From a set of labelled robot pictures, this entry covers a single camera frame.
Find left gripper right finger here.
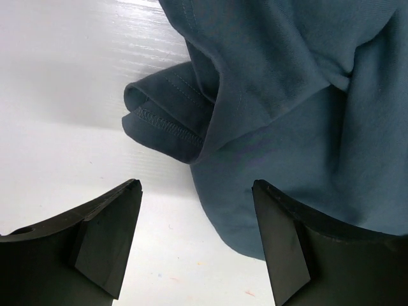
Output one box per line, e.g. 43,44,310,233
252,180,407,306

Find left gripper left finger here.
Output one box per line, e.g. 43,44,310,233
1,179,142,306

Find blue-grey t shirt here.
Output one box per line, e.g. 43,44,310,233
122,1,407,259

